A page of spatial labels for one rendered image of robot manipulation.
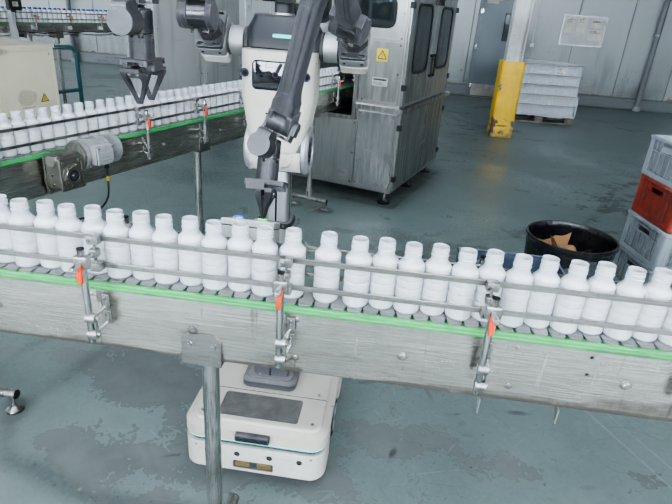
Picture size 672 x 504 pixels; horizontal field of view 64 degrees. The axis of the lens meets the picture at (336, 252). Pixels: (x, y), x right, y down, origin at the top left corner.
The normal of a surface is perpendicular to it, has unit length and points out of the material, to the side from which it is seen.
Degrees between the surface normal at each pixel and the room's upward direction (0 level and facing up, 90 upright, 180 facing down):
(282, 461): 90
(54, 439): 0
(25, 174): 90
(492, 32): 90
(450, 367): 90
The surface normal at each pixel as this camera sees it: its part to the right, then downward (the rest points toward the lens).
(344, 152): -0.43, 0.35
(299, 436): 0.00, -0.58
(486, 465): 0.07, -0.91
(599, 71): -0.12, 0.40
